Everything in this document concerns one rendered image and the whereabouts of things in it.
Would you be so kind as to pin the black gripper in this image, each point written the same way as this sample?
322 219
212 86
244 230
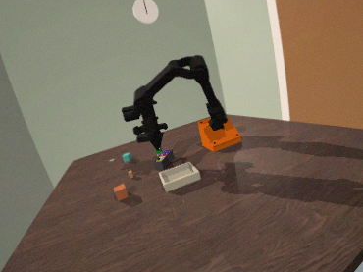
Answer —
153 134

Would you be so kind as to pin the small teal block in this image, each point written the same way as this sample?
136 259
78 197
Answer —
127 157

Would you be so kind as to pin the white rectangular tray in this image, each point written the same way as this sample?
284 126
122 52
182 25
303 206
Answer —
179 176

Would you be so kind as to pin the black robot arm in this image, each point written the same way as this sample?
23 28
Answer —
143 97

